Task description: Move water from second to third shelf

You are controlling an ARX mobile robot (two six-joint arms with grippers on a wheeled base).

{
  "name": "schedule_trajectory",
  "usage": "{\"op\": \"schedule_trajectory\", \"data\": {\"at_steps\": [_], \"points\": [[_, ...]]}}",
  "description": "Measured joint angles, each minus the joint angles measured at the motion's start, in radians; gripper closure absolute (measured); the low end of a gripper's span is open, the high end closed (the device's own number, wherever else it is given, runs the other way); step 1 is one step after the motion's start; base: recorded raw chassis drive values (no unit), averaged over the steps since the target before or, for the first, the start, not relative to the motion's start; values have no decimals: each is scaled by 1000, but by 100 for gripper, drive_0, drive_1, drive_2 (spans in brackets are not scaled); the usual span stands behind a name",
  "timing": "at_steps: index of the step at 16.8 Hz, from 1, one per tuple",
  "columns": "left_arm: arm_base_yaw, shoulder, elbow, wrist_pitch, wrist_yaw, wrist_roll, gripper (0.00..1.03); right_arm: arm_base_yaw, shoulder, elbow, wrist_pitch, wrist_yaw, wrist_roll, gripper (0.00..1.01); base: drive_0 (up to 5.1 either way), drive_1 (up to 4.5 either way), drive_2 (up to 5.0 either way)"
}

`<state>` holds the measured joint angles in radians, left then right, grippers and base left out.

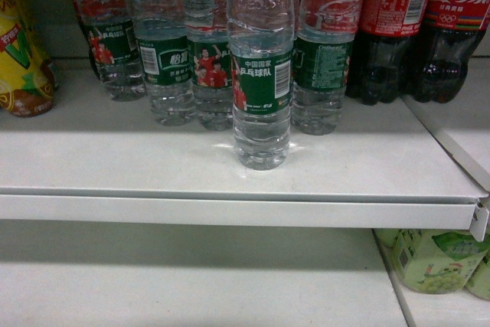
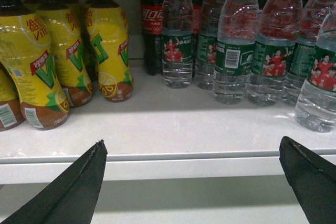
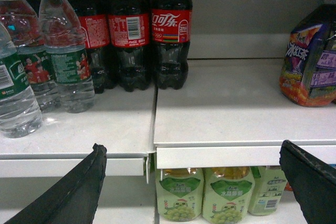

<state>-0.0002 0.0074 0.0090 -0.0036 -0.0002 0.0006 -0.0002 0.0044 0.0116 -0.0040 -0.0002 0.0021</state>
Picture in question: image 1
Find clear water bottle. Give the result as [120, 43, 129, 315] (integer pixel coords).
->
[227, 0, 295, 170]

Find right water bottle green label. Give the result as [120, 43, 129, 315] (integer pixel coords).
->
[292, 0, 362, 136]

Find white metal shelf board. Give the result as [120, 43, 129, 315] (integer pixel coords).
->
[1, 67, 489, 237]

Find far left water bottle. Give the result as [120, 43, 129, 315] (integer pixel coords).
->
[75, 0, 146, 101]

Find left cola bottle red label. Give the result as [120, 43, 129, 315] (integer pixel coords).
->
[347, 0, 428, 106]

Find yellow lemon tea bottle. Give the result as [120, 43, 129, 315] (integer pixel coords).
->
[1, 0, 56, 118]

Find right cola bottle olympic label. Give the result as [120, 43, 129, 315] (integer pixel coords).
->
[403, 0, 489, 103]

